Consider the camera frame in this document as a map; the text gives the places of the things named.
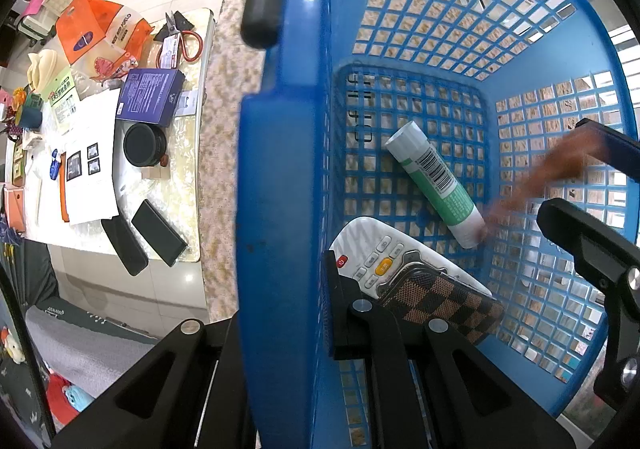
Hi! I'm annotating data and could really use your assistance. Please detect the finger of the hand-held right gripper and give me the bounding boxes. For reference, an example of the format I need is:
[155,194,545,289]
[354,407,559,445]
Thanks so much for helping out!
[574,118,640,166]
[537,198,640,410]

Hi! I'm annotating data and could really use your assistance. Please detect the cream suitcase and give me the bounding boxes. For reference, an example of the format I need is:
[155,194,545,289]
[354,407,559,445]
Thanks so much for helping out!
[17,14,56,40]

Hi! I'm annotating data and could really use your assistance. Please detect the red handled scissors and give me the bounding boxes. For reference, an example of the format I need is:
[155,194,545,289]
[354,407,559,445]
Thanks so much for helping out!
[155,11,203,70]

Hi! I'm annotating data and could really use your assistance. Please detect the brown checkered wallet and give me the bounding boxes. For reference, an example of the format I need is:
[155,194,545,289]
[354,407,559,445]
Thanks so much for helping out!
[377,271,505,346]

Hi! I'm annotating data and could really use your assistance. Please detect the green label packet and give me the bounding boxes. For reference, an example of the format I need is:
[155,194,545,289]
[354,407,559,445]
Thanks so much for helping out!
[47,69,81,132]

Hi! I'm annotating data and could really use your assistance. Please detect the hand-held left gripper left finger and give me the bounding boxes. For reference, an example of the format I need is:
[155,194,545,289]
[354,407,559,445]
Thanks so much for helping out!
[50,313,258,449]

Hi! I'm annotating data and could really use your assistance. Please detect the cream fabric item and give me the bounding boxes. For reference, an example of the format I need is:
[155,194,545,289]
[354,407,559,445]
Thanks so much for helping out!
[27,49,68,90]

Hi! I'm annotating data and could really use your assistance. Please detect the black phone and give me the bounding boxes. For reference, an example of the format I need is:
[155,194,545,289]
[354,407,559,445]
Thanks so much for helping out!
[131,200,188,267]

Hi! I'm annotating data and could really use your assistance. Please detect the white remote control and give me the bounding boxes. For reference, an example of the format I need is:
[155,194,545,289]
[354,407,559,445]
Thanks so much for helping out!
[327,216,493,306]

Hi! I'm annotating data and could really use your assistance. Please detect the purple cardboard box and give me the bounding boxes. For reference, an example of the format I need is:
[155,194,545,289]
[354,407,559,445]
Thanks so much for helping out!
[116,68,185,127]

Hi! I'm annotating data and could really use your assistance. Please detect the brown hair claw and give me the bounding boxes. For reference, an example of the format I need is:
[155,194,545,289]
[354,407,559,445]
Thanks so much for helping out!
[485,121,601,235]

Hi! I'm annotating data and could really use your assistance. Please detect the dark teal container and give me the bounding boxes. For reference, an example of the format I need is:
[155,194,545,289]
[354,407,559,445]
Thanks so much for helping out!
[15,94,43,128]

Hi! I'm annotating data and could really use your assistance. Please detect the green white tube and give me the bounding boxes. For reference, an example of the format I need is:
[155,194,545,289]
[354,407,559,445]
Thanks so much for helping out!
[384,121,485,250]

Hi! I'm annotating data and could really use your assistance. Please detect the black oblong case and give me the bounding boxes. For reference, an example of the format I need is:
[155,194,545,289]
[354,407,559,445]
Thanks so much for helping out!
[101,218,149,276]

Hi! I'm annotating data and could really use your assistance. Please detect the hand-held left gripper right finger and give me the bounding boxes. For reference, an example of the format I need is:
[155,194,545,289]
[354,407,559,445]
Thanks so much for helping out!
[324,250,576,449]

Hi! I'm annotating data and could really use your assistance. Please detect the blue plastic basket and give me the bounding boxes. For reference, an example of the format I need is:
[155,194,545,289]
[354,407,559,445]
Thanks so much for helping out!
[237,0,636,449]

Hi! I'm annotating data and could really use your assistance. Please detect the orange plastic bag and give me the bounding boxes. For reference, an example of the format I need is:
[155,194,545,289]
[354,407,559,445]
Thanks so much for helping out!
[55,0,124,66]

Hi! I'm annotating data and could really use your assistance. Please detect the white paper sheets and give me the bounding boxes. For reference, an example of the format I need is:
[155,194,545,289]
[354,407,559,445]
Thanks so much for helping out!
[52,89,123,226]

